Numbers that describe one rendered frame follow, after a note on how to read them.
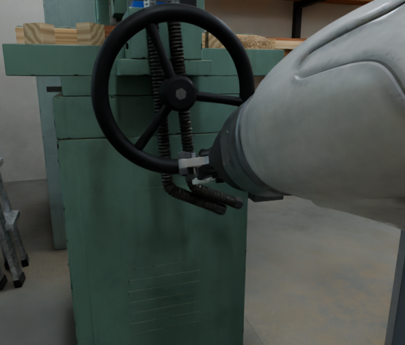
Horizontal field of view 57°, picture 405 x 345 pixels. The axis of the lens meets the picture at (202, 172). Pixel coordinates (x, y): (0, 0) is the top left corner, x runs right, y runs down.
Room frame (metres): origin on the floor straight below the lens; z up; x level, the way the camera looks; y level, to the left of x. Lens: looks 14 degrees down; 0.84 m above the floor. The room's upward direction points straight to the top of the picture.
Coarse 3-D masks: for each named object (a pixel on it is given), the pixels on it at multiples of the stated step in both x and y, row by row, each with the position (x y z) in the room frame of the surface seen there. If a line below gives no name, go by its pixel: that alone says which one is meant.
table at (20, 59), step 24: (24, 48) 0.75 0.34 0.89; (48, 48) 0.76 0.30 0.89; (72, 48) 0.77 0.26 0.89; (96, 48) 0.79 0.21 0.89; (216, 48) 0.86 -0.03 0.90; (24, 72) 0.75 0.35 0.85; (48, 72) 0.76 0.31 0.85; (72, 72) 0.77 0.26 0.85; (120, 72) 0.71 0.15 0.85; (144, 72) 0.72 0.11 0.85; (192, 72) 0.75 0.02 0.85; (216, 72) 0.86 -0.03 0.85; (264, 72) 0.90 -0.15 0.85
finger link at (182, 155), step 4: (184, 152) 0.39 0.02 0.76; (180, 156) 0.39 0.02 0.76; (184, 156) 0.39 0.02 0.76; (188, 156) 0.39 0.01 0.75; (180, 168) 0.38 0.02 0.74; (184, 168) 0.38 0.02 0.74; (188, 168) 0.38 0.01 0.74; (180, 172) 0.38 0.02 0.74; (184, 172) 0.38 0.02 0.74; (188, 172) 0.38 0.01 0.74; (192, 172) 0.39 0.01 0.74; (184, 176) 0.38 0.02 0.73; (188, 176) 0.41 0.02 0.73; (192, 176) 0.41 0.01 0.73; (188, 180) 0.47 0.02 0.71
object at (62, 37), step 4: (56, 32) 0.91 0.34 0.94; (60, 32) 0.92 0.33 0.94; (64, 32) 0.92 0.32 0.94; (68, 32) 0.92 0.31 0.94; (72, 32) 0.92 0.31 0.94; (76, 32) 0.93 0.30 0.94; (56, 36) 0.91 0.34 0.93; (60, 36) 0.91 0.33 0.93; (64, 36) 0.92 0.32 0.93; (68, 36) 0.92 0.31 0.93; (72, 36) 0.92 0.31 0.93; (76, 36) 0.92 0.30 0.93; (204, 36) 1.02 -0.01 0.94; (56, 40) 0.91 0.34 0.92; (60, 40) 0.91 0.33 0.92; (64, 40) 0.92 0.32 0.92; (68, 40) 0.92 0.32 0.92; (72, 40) 0.92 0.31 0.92; (76, 40) 0.92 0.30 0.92; (204, 40) 1.02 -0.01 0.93; (272, 40) 1.07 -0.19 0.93; (204, 44) 1.02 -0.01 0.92
